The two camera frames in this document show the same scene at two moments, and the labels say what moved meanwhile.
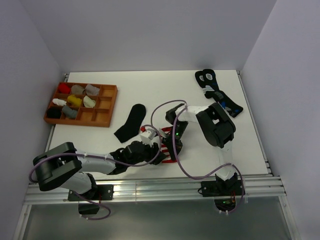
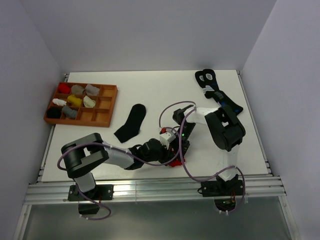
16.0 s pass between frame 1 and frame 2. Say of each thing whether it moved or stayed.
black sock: stayed
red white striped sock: moved
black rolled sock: stayed
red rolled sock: stayed
